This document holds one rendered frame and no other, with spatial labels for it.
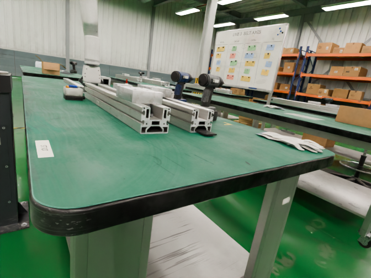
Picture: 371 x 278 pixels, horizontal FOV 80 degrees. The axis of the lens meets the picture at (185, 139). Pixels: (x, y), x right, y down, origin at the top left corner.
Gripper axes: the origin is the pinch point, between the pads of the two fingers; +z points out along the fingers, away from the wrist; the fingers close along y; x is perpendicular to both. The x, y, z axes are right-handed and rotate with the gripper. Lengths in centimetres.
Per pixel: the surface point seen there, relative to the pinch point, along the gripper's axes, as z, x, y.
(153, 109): -4, 80, -2
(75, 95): 0.6, 22.3, 12.4
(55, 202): 3, 117, 31
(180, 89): -9, 42, -37
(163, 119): -2, 86, -2
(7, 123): 19.3, 4.6, 41.3
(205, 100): -7, 67, -36
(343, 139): 11, 89, -152
